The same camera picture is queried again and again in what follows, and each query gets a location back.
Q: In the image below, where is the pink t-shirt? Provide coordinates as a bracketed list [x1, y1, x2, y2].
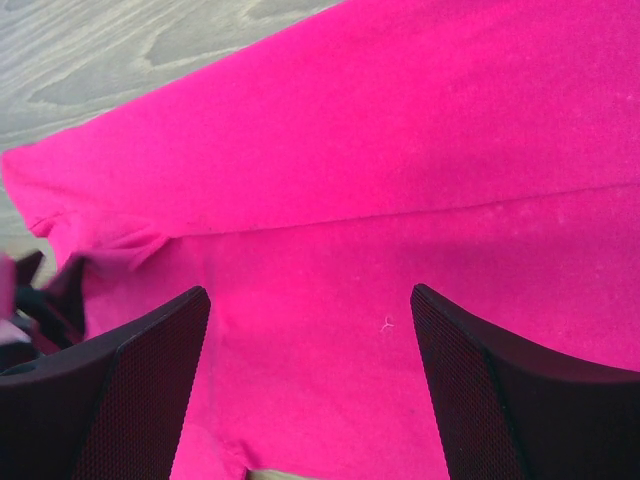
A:
[2, 1, 639, 479]

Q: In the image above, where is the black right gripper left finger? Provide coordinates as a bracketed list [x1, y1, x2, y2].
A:
[1, 287, 209, 479]

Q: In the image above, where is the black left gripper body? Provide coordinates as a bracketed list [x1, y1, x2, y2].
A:
[1, 250, 87, 375]

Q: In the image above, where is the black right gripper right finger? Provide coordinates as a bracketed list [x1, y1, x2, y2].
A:
[410, 284, 639, 479]

